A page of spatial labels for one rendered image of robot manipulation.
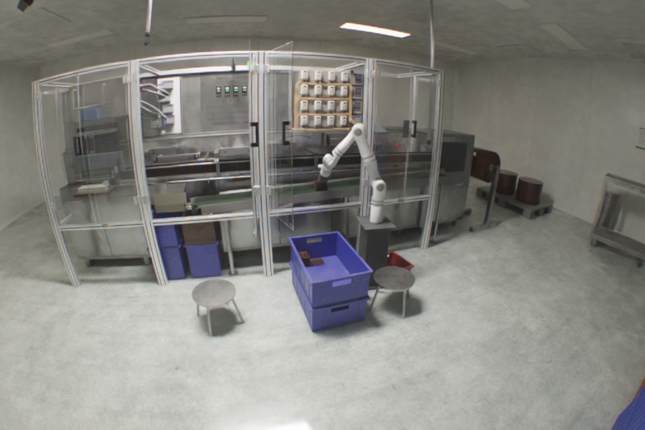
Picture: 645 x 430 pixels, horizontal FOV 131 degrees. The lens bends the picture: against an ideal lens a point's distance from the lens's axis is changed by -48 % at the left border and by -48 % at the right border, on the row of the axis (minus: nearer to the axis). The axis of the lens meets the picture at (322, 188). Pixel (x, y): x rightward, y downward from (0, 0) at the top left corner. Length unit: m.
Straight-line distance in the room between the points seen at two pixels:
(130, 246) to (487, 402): 2.95
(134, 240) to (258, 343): 1.52
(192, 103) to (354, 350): 2.30
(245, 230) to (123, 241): 1.19
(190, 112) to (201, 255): 1.24
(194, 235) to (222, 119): 1.03
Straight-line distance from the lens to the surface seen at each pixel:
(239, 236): 2.59
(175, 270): 2.53
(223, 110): 2.57
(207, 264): 2.46
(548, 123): 5.79
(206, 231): 2.31
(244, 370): 1.75
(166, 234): 2.37
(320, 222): 2.67
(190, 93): 2.61
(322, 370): 1.72
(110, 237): 2.87
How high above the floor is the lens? 1.39
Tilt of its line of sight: 17 degrees down
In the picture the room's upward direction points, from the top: 1 degrees clockwise
